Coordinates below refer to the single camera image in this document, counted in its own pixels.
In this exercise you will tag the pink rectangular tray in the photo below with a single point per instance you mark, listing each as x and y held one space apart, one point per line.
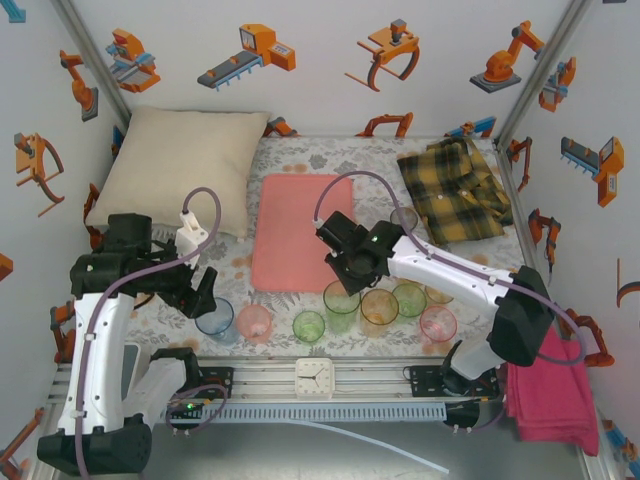
290 235

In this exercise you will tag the pink plastic glass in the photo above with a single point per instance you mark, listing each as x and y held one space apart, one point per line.
254 327
438 327

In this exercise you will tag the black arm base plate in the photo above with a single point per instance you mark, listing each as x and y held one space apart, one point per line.
425 381
220 382

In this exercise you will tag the floral grey tablecloth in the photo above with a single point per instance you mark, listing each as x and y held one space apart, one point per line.
345 344

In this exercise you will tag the black controller board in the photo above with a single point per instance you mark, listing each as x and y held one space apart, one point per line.
462 414
189 407

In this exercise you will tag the tall orange plastic glass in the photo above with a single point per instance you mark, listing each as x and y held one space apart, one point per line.
379 317

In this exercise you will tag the short orange plastic glass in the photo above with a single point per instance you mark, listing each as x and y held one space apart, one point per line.
440 298

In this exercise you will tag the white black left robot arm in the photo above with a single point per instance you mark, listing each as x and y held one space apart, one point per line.
107 350

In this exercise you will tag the yellow black plaid shirt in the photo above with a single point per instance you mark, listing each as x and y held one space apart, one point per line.
450 190

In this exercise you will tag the small green plastic glass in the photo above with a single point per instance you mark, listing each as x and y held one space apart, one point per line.
308 330

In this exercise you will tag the aluminium frame post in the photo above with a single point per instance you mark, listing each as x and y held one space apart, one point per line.
551 55
92 55

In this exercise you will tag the cream pillow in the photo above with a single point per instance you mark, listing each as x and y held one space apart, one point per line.
175 160

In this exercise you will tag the tall blue plastic glass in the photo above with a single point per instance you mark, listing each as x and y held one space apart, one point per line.
220 325

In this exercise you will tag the aluminium table side rail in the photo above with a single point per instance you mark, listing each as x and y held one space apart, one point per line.
507 170

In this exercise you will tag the magenta folded towel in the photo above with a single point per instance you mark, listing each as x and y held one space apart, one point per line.
550 400

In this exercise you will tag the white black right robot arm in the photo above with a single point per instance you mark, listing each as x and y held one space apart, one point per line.
440 275

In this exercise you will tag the white square clock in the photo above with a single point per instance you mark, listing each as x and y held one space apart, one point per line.
314 378

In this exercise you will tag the dark smoky plastic glass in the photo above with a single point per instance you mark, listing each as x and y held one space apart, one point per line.
411 217

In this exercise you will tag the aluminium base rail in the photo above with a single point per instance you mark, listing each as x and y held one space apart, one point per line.
270 380

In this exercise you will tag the tall green plastic glass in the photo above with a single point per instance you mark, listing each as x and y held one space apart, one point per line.
341 315

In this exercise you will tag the thin white tube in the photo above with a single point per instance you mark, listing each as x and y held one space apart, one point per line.
380 440

